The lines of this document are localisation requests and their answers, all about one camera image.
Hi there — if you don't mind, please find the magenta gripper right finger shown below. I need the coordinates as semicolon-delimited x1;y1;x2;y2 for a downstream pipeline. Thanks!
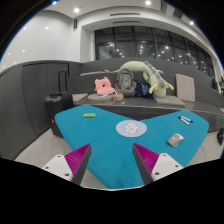
132;143;182;185

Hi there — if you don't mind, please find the grey computer mouse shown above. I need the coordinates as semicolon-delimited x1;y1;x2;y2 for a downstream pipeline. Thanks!
167;133;184;147

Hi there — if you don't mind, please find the black capped marker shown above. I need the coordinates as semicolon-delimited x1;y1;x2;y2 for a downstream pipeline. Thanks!
178;116;190;126

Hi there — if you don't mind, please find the grey backpack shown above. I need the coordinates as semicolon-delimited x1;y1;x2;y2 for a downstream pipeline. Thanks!
115;69;137;97

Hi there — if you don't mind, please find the grey left seat cushion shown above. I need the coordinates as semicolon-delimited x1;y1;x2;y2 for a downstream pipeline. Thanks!
72;93;88;103

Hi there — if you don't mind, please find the small tan basket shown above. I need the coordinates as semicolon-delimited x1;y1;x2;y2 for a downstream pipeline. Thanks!
113;93;124;102

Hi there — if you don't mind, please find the pink plush toy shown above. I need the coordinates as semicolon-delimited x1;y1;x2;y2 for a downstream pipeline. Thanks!
95;77;114;95

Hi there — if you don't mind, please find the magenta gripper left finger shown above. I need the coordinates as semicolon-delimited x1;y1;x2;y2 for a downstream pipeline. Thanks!
42;143;92;185

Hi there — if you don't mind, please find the grey upright cushion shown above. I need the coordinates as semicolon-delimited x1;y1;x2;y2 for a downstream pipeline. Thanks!
176;74;195;102

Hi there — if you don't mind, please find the black rolling suitcase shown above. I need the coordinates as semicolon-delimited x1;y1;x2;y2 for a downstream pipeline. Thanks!
45;69;73;137

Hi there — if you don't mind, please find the dark blue bag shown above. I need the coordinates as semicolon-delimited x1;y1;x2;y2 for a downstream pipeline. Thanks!
135;83;149;97

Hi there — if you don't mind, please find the grey round seat cushion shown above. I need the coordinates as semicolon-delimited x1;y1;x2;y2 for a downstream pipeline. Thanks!
88;93;113;102

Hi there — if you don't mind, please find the green dragon plush toy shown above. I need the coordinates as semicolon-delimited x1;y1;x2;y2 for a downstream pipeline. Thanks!
104;60;175;98

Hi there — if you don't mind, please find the green highlighter pen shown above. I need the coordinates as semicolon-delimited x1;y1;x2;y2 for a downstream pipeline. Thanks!
83;113;97;118

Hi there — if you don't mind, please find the blue capped marker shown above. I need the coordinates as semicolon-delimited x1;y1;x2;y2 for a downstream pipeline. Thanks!
181;116;193;123

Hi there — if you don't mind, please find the teal table mat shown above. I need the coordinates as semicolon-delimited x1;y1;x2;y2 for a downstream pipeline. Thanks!
55;105;209;189

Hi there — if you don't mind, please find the round white mouse pad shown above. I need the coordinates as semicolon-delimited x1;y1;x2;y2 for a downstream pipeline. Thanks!
116;120;147;138

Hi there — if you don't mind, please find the grey flat seat cushion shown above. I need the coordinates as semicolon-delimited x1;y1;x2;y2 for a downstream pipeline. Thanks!
153;95;185;107

